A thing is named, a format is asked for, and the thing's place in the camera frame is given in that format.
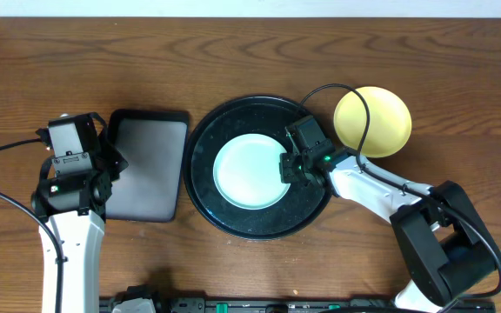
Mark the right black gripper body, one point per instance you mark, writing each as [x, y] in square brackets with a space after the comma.
[294, 169]

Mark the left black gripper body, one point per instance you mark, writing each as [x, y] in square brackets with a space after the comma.
[112, 164]

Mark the light blue plate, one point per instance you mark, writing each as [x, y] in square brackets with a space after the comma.
[246, 172]

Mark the yellow plate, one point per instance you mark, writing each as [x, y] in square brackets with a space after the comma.
[390, 121]

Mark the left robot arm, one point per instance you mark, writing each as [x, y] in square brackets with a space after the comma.
[71, 251]

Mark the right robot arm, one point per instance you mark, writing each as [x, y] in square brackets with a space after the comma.
[445, 245]

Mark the black round tray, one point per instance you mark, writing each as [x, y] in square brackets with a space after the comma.
[263, 115]

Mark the black rectangular water tray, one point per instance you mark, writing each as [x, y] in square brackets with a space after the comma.
[152, 143]

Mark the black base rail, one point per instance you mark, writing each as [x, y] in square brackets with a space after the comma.
[143, 299]

